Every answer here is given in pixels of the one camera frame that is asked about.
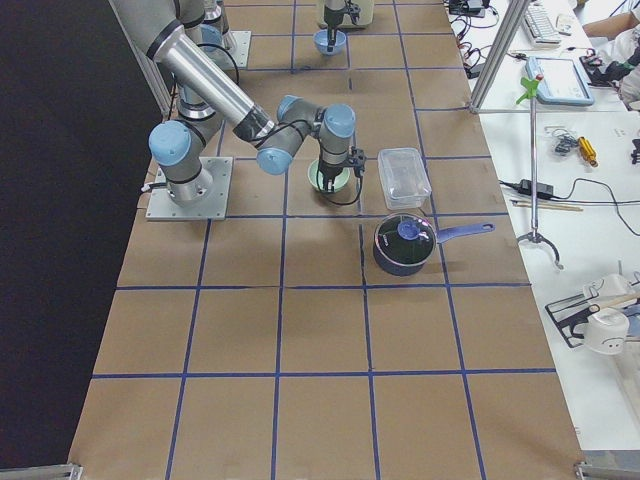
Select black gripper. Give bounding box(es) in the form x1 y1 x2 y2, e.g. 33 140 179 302
317 160 350 193
323 0 361 53

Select blue bowl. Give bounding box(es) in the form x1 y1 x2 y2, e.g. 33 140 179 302
313 28 348 58

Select green bowl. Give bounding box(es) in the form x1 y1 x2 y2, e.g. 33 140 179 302
306 159 352 196

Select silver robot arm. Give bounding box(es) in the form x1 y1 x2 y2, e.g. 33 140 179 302
112 1 365 207
200 1 361 56

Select clear plastic food container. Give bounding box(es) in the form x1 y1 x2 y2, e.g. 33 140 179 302
378 147 432 210

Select blue saucepan with lid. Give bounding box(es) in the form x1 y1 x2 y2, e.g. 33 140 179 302
372 213 495 276

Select wooden chopsticks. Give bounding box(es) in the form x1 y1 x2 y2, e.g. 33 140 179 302
510 199 584 212

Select black power adapter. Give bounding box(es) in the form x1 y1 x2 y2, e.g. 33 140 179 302
516 179 554 200

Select white keyboard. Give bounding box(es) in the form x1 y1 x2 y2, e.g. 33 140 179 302
523 4 561 47

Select metal reacher grabber tool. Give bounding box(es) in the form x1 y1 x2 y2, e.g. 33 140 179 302
516 73 564 270

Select blue teach pendant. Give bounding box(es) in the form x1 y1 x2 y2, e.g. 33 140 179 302
525 56 594 106

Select white smiley mug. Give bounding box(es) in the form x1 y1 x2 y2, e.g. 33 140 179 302
582 273 636 356

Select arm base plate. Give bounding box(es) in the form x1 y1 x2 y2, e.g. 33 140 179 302
145 156 234 221
219 30 252 69

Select aluminium frame post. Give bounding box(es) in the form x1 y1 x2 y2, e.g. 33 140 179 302
469 0 528 113

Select yellow handled tool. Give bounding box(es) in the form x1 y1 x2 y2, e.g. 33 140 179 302
577 136 598 167

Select black wire rack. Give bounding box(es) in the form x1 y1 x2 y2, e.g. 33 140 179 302
544 294 591 348

